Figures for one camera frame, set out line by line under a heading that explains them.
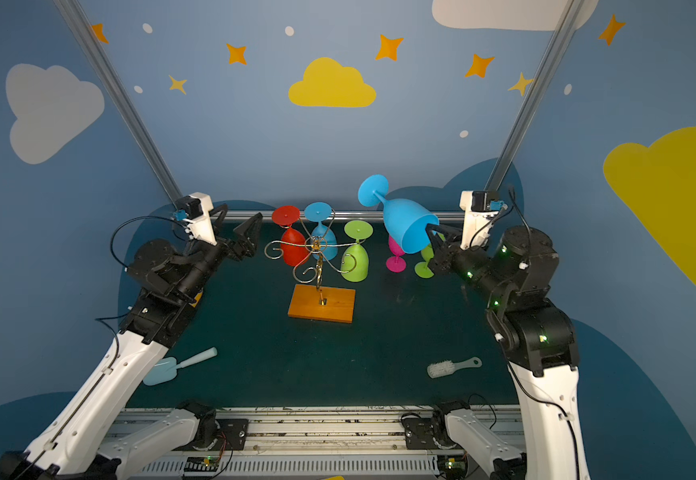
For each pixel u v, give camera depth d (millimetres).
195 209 486
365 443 739
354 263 908
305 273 666
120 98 824
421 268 1098
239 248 556
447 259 463
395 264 1098
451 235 472
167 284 461
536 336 345
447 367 856
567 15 701
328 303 981
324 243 749
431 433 744
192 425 618
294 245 745
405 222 493
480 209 425
